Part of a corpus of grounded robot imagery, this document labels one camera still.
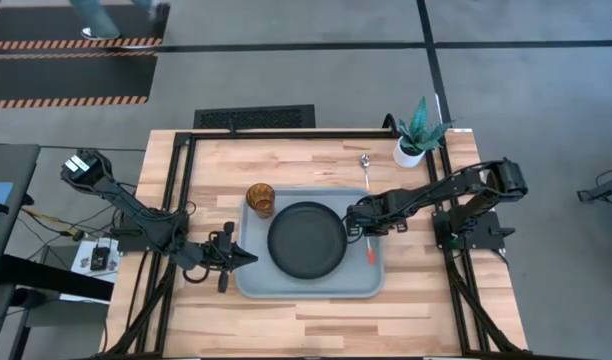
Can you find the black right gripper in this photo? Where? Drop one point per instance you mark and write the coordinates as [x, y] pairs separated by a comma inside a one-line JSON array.
[[381, 210]]

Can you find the amber glass cup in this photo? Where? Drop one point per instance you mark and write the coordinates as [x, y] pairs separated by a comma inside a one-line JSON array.
[[260, 200]]

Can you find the silver metal spoon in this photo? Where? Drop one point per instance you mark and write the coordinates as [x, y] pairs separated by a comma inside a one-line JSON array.
[[365, 159]]

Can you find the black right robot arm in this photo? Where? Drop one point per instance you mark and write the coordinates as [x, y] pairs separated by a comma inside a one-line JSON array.
[[436, 192]]

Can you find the black hazard striped floor mat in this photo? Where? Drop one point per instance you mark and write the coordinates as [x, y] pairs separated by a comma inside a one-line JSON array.
[[61, 77], [46, 25]]

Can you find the white paper sheet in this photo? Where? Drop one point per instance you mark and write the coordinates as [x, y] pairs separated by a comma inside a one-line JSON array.
[[81, 270]]

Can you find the black metal stand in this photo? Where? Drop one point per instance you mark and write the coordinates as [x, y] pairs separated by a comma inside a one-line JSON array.
[[606, 190]]

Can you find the black aluminium table frame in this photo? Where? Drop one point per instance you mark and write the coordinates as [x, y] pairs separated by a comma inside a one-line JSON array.
[[183, 200]]

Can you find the black round plate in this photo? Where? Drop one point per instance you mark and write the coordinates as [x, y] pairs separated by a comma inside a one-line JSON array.
[[306, 240]]

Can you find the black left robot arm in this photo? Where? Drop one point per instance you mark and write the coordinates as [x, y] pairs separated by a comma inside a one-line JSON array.
[[136, 210]]

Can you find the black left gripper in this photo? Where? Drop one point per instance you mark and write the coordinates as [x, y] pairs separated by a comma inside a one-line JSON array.
[[225, 250]]

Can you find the small black device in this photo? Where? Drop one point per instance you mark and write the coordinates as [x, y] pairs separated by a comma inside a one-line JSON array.
[[100, 258]]

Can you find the gray plastic tray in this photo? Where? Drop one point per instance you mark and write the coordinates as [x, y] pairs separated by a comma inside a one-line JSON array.
[[256, 280]]

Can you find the person's leg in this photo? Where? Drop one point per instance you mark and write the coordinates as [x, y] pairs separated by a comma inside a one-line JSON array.
[[98, 20], [158, 10]]

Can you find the black ribbed floor mat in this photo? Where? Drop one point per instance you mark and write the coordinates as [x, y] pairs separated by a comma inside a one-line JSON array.
[[253, 117]]

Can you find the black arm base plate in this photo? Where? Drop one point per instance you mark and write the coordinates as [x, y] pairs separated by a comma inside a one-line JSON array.
[[478, 232]]

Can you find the black desk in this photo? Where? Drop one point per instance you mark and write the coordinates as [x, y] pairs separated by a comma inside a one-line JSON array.
[[6, 165]]

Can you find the green plant in white pot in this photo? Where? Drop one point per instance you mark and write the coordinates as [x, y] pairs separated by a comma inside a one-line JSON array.
[[408, 155]]

